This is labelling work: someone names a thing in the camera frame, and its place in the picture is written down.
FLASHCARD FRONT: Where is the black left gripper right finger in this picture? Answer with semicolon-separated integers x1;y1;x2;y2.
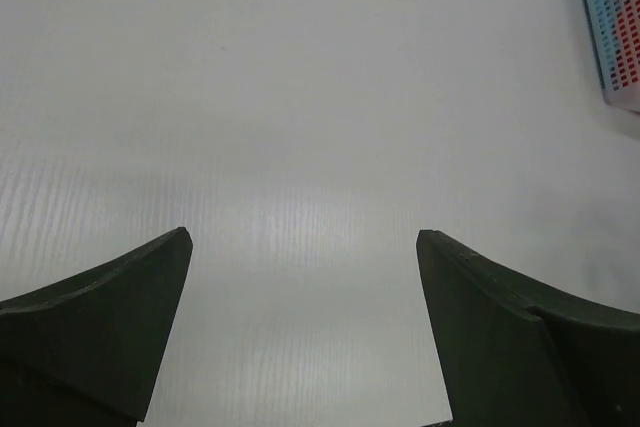
416;230;639;426

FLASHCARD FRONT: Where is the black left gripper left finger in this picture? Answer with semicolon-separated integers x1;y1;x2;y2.
1;227;193;426

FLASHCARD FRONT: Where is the white plastic laundry basket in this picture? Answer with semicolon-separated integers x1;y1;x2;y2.
583;0;639;113

